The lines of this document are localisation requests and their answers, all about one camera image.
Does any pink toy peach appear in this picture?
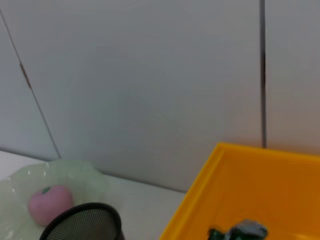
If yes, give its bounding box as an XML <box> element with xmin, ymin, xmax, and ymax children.
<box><xmin>27</xmin><ymin>185</ymin><xmax>75</xmax><ymax>227</ymax></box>

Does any black mesh pen holder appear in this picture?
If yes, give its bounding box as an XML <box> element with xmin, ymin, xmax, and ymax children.
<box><xmin>38</xmin><ymin>202</ymin><xmax>126</xmax><ymax>240</ymax></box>

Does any pale green glass fruit plate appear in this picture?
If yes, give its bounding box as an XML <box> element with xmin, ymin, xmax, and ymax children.
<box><xmin>0</xmin><ymin>159</ymin><xmax>111</xmax><ymax>240</ymax></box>

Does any yellow plastic bin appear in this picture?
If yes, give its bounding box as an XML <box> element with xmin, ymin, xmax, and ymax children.
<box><xmin>159</xmin><ymin>141</ymin><xmax>320</xmax><ymax>240</ymax></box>

